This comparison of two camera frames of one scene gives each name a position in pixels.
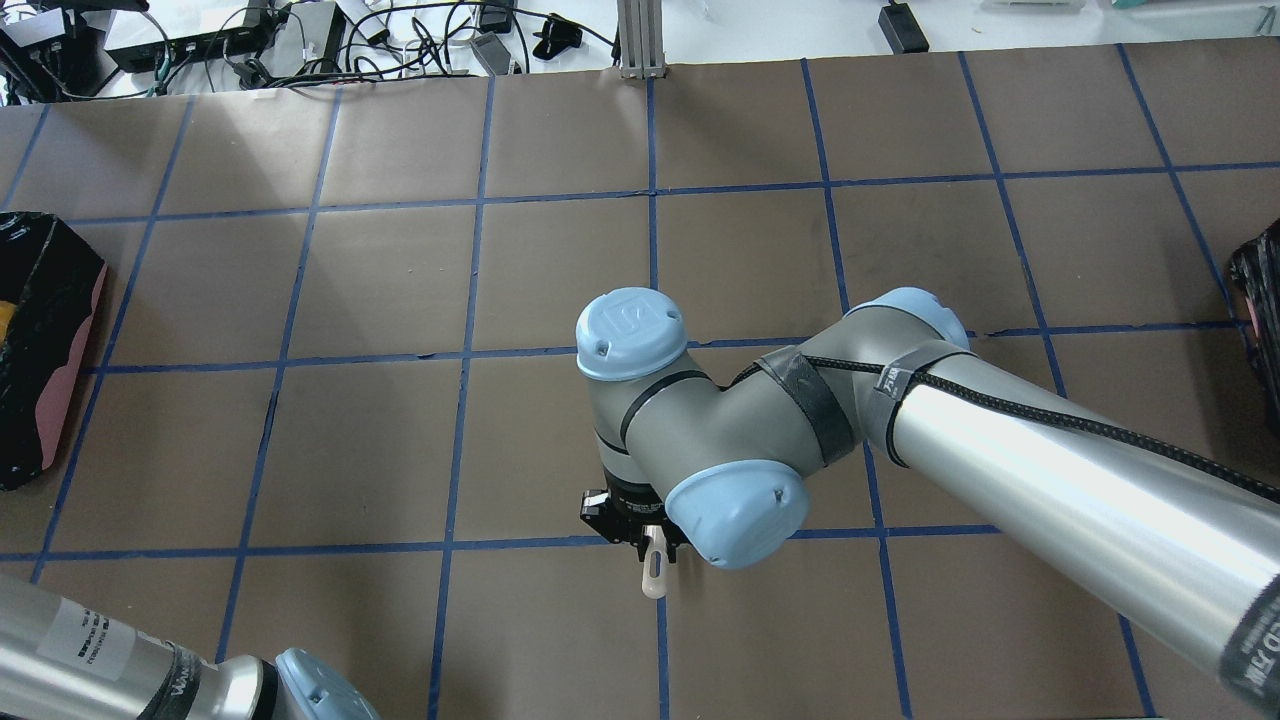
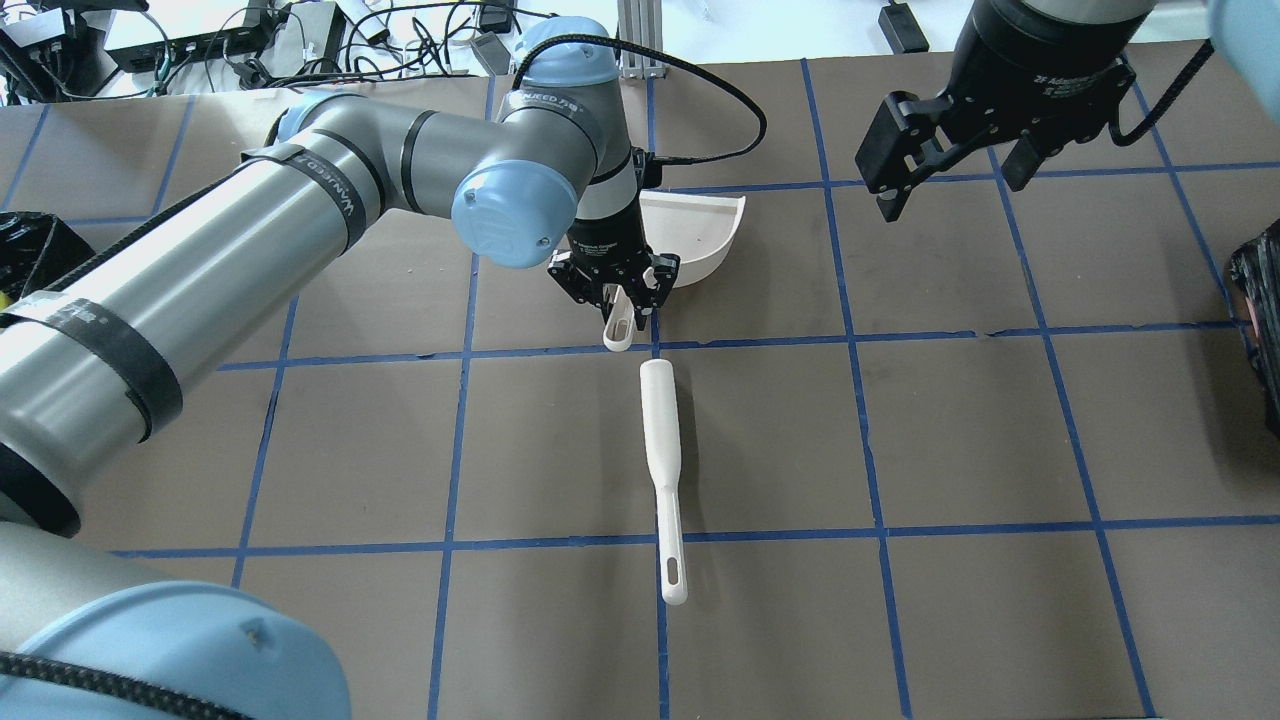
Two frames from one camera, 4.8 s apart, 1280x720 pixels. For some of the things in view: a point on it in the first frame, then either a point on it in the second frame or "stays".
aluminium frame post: x=641 y=39 stays
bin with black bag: x=1255 y=267 stays
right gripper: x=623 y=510 to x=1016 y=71
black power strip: x=138 y=58 stays
